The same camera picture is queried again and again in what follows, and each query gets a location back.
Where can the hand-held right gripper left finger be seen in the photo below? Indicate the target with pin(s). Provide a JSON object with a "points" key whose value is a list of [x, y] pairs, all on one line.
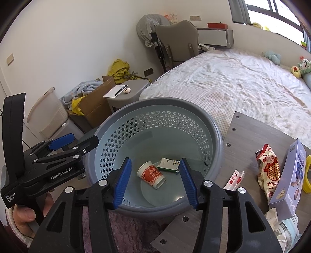
{"points": [[122, 185]]}

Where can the brown cardboard box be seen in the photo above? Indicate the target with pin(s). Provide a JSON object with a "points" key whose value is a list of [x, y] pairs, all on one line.
{"points": [[94, 104]]}

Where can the red and white paper cup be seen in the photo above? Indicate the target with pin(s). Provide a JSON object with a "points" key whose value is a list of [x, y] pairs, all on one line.
{"points": [[150, 174]]}

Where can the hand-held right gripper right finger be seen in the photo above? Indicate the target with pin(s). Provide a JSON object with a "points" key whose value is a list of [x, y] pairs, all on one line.
{"points": [[188, 185]]}

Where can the beige wall switch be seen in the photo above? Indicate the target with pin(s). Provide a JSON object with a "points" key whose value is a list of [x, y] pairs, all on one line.
{"points": [[10, 59]]}

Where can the green and white plush doll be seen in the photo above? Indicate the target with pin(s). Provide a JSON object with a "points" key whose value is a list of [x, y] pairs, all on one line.
{"points": [[305, 65]]}

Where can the yellow bag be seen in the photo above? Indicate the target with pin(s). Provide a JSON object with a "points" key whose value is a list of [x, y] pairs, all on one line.
{"points": [[119, 69]]}

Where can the purple fluffy cloth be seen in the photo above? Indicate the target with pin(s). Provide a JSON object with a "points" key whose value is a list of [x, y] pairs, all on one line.
{"points": [[136, 233]]}

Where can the red and white snack packet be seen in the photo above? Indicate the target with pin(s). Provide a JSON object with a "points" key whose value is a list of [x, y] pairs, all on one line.
{"points": [[268, 170]]}

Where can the white notepad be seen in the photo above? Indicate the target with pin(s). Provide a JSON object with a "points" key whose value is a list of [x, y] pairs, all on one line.
{"points": [[111, 92]]}

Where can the person's left hand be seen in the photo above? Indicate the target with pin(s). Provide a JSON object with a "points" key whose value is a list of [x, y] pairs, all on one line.
{"points": [[23, 216]]}

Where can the grey desk chair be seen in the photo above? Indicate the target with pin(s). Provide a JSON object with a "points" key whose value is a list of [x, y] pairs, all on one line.
{"points": [[177, 41]]}

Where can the white and green carton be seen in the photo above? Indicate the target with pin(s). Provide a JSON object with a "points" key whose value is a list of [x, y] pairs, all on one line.
{"points": [[167, 163]]}

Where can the card with red hearts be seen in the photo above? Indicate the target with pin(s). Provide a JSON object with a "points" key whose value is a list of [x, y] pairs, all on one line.
{"points": [[234, 181]]}

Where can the grey and blue perforated basket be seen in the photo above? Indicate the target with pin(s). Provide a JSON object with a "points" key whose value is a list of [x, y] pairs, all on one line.
{"points": [[145, 136]]}

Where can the small wall decoration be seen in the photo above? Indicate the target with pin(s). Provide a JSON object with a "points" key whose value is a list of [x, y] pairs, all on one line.
{"points": [[170, 18]]}

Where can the yellow plastic lid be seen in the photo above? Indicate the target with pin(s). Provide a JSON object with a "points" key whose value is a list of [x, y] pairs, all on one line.
{"points": [[308, 172]]}

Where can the blue plush toy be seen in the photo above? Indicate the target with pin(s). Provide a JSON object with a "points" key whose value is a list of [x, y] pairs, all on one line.
{"points": [[272, 57]]}

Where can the dark wall outlet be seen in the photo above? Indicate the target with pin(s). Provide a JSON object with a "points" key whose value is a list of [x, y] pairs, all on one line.
{"points": [[148, 72]]}

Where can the light blue quilt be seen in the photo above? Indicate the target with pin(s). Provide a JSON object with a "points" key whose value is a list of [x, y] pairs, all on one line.
{"points": [[308, 81]]}

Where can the light blue fleece blanket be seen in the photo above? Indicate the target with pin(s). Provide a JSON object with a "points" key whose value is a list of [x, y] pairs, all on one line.
{"points": [[82, 88]]}

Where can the dark framed window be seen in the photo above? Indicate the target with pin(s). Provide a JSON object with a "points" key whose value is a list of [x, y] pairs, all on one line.
{"points": [[274, 14]]}

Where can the grey drawer cabinet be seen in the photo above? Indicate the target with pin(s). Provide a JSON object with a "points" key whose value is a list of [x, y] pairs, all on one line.
{"points": [[73, 126]]}

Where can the grey plastic stool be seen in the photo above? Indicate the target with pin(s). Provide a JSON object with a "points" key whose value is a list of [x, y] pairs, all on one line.
{"points": [[136, 93]]}

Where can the purple cardboard box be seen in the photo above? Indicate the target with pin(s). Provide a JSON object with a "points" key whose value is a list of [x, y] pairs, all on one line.
{"points": [[289, 175]]}

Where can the yellow and red plush toy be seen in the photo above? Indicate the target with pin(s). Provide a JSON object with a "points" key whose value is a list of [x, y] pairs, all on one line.
{"points": [[296, 71]]}

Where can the yellow cloth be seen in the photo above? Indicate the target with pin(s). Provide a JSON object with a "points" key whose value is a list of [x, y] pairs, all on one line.
{"points": [[79, 104]]}

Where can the black pen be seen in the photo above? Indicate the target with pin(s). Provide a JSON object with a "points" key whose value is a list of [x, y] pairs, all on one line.
{"points": [[120, 90]]}

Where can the red box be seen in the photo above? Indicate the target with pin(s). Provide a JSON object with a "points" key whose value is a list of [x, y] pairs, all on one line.
{"points": [[217, 25]]}

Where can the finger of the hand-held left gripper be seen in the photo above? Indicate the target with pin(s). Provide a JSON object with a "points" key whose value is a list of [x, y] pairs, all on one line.
{"points": [[60, 141], [82, 146]]}

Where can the translucent plastic storage bin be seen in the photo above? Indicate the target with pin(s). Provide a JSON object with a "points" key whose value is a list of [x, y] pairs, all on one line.
{"points": [[51, 114]]}

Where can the pile of clothes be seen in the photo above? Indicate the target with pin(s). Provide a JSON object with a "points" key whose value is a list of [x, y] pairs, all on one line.
{"points": [[205, 47]]}

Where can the light blue wipes packet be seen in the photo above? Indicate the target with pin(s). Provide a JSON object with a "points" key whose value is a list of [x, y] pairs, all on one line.
{"points": [[286, 231]]}

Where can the small white round object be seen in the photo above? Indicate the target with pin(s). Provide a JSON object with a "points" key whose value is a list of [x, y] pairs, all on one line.
{"points": [[126, 91]]}

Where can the bed with pale checked sheet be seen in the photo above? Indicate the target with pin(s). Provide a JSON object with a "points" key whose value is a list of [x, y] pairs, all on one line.
{"points": [[230, 85]]}

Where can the grey curtain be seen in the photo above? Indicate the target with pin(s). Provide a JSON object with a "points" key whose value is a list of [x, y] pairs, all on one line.
{"points": [[237, 11]]}

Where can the white and grey desk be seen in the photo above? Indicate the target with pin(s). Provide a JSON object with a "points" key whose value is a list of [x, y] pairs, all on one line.
{"points": [[213, 36]]}

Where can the fan with grey cloth cover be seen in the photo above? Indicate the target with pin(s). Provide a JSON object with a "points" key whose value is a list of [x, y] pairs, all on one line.
{"points": [[148, 26]]}

